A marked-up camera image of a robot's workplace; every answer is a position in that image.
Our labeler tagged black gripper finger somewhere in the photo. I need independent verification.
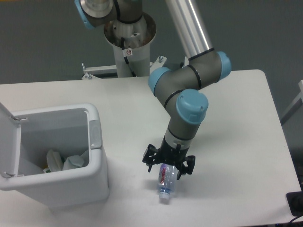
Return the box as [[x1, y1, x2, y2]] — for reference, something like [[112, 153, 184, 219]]
[[176, 155, 196, 180], [142, 144, 163, 172]]

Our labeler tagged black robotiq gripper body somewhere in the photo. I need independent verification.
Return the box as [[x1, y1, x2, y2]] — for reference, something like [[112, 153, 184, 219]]
[[159, 137, 190, 167]]

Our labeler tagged crushed clear plastic bottle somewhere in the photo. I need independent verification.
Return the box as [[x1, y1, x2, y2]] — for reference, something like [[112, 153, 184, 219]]
[[158, 163, 178, 204]]

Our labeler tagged white green wrapper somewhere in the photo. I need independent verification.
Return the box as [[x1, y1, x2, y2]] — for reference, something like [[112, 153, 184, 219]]
[[43, 149, 63, 173]]

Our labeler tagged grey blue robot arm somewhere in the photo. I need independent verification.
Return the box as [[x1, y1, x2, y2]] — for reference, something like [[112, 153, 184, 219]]
[[75, 0, 231, 176]]

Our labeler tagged white plastic trash can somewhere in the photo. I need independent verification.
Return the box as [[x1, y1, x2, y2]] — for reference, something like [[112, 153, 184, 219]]
[[0, 104, 109, 208]]

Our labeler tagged white tissue in bin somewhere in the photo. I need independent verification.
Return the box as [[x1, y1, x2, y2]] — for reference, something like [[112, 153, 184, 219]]
[[63, 150, 89, 170]]

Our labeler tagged black device at edge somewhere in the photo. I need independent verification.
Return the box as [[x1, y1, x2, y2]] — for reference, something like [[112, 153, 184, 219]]
[[286, 191, 303, 216]]

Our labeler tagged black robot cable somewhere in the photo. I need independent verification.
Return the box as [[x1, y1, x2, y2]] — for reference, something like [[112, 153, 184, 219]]
[[121, 37, 137, 78]]

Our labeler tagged white metal frame at right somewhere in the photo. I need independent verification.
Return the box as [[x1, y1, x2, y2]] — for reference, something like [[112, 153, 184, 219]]
[[280, 80, 303, 125]]

